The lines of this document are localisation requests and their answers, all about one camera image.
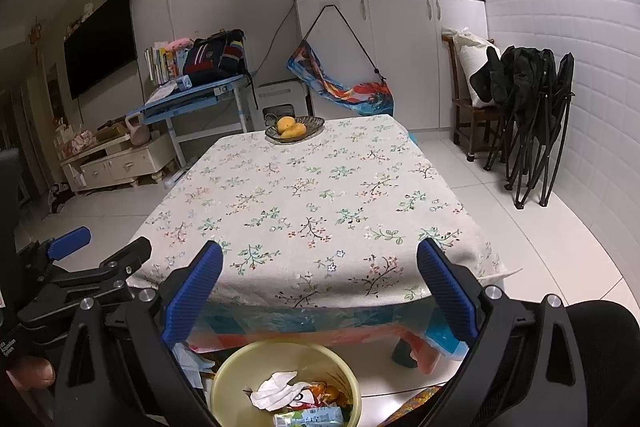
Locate white tissue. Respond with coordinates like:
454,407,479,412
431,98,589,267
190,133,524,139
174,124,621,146
250,372,308,412

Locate light blue milk carton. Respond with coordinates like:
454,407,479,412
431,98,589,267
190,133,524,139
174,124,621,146
273,405,345,427

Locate yellow plastic trash basin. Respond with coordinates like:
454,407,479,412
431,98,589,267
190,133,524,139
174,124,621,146
209,340,362,426

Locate person left hand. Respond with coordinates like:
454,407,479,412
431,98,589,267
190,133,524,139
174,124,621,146
6,357,55,391

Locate blue checkered under cloth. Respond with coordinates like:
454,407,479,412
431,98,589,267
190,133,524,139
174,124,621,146
186,297,468,361

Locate white low tv cabinet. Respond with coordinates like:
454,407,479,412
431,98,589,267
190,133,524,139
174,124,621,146
61,134,176,193

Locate pink kettlebell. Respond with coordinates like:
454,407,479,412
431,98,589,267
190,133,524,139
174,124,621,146
125,113,151,147

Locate floral tablecloth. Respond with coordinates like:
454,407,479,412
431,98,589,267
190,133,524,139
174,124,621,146
136,116,509,309

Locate orange red snack bag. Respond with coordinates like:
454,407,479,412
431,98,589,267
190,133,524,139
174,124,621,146
296,381,352,409

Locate blue study desk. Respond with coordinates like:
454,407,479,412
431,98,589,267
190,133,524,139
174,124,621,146
129,74,254,169

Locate yellow mango left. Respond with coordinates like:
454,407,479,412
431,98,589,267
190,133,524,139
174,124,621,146
276,116,296,134

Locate yellow mango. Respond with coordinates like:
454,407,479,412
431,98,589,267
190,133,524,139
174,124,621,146
280,122,307,141
276,116,296,134

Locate yellow mango right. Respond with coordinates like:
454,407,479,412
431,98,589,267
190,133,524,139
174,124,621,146
280,122,307,141

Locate row of books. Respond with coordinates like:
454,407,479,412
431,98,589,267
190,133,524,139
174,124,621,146
144,38,194,87

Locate colourful hanging bag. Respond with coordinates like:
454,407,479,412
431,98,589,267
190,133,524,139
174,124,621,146
285,4,396,117

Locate dark woven fruit plate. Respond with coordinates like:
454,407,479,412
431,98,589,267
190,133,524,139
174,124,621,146
265,116,324,143

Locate black folding chairs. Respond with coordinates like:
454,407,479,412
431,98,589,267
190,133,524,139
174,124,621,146
471,46,575,209

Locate dark striped backpack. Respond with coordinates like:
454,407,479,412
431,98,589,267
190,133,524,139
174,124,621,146
182,29,248,87

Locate wooden chair with cushion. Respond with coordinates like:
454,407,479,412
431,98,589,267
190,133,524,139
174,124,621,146
442,28,500,162

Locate white cabinet with doors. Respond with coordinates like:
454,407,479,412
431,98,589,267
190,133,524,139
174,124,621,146
294,0,488,132

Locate black wall television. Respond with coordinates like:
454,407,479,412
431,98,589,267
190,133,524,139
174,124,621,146
64,0,138,100

